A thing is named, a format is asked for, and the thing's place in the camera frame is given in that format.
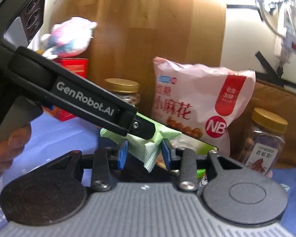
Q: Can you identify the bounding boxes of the nut jar with gold lid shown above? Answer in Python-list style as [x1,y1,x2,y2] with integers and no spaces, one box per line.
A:
[238,107,288,177]
[104,78,141,115]

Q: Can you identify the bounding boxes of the dark box with sheep print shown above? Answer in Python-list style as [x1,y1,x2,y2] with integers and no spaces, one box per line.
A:
[109,126,219,184]

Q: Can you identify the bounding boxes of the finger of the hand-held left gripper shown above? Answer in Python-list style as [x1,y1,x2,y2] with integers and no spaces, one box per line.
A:
[128,112,156,140]

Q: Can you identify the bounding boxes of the black tape strip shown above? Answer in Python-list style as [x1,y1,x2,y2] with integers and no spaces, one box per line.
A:
[226,3,260,10]
[255,50,296,90]

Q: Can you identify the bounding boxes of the wooden headboard panel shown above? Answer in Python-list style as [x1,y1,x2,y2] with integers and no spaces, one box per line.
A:
[48,0,228,119]

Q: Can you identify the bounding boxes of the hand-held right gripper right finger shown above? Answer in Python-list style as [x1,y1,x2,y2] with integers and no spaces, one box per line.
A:
[162,139,245,192]

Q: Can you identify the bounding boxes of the pale green snack packet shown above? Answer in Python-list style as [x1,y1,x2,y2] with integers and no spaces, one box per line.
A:
[100,119,183,173]

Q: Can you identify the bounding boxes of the pink snack bag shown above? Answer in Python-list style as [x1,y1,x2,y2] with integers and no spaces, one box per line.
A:
[150,56,256,158]

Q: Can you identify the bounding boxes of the blue printed bedsheet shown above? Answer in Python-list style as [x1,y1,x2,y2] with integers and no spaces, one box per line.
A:
[0,115,296,198]

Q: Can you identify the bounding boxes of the person's left hand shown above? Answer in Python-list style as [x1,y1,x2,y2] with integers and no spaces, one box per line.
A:
[0,123,32,180]

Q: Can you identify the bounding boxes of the red gift box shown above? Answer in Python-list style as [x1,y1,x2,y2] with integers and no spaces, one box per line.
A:
[50,57,90,122]

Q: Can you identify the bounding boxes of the white wall power strip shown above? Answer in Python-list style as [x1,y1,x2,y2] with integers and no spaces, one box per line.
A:
[255,0,296,66]

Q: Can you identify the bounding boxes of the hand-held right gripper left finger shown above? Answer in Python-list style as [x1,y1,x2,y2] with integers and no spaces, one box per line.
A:
[64,139,128,193]

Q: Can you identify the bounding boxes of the pastel plush toy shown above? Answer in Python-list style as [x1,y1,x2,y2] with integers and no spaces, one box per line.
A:
[40,17,98,60]

